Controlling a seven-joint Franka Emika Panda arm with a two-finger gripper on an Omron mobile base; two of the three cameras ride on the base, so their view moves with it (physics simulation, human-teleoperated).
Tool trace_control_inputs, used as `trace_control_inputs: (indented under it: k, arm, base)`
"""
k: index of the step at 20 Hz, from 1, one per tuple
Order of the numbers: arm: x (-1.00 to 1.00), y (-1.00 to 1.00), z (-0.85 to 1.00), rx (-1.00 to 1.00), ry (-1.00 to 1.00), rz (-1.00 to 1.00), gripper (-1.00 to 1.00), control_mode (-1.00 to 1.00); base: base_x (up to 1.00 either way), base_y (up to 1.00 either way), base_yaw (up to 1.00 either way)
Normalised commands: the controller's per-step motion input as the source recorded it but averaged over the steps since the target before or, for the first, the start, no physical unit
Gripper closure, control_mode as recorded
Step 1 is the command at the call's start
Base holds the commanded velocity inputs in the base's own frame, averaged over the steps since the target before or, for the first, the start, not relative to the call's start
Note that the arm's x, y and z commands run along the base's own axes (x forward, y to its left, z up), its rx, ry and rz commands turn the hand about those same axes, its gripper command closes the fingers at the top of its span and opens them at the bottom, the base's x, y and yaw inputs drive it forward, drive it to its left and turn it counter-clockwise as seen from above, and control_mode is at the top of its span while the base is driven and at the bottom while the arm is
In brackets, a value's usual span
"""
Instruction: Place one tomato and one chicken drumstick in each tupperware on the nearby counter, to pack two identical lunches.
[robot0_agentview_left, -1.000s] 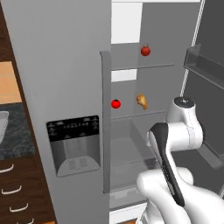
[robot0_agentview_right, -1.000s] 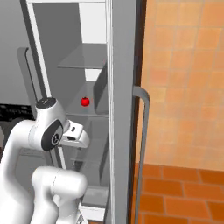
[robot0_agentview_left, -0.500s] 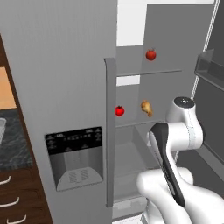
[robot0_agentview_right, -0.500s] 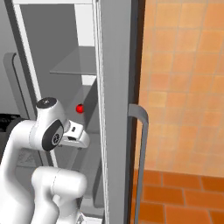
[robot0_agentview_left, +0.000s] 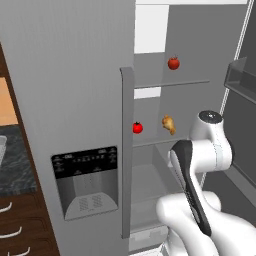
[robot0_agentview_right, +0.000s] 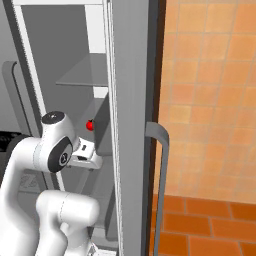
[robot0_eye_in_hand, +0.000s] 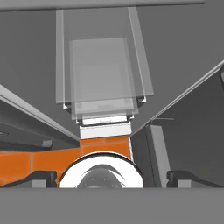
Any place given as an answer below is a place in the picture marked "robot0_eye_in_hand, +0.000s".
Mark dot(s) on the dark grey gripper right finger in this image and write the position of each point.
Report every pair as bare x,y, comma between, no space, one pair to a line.
180,178

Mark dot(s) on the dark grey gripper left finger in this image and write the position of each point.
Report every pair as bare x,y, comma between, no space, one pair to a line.
43,178

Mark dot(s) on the white and black round object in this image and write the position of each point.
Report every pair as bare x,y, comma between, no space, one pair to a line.
73,175

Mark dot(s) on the dark grey cupboard panel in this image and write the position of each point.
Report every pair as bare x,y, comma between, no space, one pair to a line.
192,125

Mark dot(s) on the white block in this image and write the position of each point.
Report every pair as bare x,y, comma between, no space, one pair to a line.
105,130

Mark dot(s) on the small clear glass panel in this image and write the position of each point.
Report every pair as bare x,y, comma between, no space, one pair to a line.
102,75

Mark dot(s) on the large clear glass panel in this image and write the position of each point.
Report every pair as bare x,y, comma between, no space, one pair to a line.
59,58

